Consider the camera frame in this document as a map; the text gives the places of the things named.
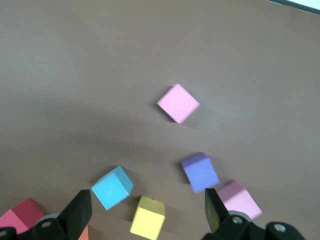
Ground cyan foam cube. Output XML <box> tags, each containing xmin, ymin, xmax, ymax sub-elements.
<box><xmin>90</xmin><ymin>165</ymin><xmax>135</xmax><ymax>212</ymax></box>

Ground orange foam cube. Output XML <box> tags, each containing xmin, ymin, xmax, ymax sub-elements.
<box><xmin>79</xmin><ymin>224</ymin><xmax>90</xmax><ymax>240</ymax></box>

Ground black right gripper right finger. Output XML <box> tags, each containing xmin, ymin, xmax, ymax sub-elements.
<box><xmin>201</xmin><ymin>188</ymin><xmax>307</xmax><ymax>240</ymax></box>

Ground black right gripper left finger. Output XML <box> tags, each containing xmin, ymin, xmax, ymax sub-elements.
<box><xmin>0</xmin><ymin>189</ymin><xmax>93</xmax><ymax>240</ymax></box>

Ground yellow foam cube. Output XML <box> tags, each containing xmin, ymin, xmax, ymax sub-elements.
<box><xmin>129</xmin><ymin>195</ymin><xmax>166</xmax><ymax>238</ymax></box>

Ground red foam cube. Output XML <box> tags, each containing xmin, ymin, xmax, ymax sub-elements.
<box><xmin>0</xmin><ymin>197</ymin><xmax>46</xmax><ymax>236</ymax></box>

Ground pink foam cube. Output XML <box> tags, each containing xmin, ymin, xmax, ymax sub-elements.
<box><xmin>216</xmin><ymin>179</ymin><xmax>264</xmax><ymax>221</ymax></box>
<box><xmin>156</xmin><ymin>83</ymin><xmax>201</xmax><ymax>125</ymax></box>

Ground purple foam cube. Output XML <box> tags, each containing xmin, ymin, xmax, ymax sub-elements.
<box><xmin>180</xmin><ymin>152</ymin><xmax>221</xmax><ymax>194</ymax></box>

